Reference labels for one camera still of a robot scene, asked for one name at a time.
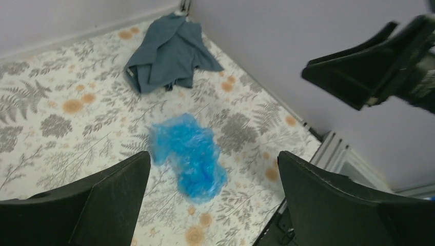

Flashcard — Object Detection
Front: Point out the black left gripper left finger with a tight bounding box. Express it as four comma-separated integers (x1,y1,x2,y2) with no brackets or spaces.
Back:
1,151,151,245

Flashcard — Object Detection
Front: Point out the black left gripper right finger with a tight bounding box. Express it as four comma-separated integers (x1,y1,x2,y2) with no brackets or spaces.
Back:
278,151,434,245

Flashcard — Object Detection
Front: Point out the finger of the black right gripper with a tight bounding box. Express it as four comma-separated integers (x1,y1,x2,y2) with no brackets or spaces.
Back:
301,15,434,111

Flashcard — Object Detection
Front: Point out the blue plastic trash bag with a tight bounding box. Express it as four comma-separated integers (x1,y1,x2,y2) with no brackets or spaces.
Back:
149,113,227,203

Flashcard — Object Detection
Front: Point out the floral table cloth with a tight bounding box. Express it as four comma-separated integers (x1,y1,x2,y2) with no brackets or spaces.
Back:
1,22,320,245

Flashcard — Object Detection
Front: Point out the grey-blue cloth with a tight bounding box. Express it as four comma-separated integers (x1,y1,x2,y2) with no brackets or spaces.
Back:
124,13,224,94

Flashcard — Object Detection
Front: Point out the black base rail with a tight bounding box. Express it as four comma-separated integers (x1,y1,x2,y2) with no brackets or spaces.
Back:
252,199,299,246

